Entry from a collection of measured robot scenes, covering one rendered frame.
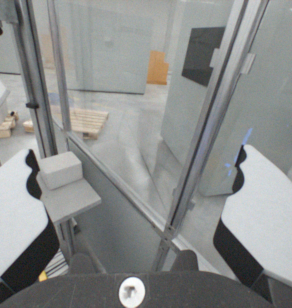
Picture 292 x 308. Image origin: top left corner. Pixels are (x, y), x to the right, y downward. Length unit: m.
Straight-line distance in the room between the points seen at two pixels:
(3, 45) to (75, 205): 7.14
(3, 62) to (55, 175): 7.07
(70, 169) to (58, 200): 0.15
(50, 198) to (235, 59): 0.86
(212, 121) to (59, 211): 0.71
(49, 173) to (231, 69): 0.79
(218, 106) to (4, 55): 7.61
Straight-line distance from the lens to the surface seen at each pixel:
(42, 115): 1.05
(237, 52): 0.35
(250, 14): 0.36
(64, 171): 0.92
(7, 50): 7.73
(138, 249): 0.88
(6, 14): 0.93
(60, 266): 1.62
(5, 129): 3.38
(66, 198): 0.91
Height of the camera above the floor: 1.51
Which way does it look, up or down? 33 degrees down
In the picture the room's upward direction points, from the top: 9 degrees clockwise
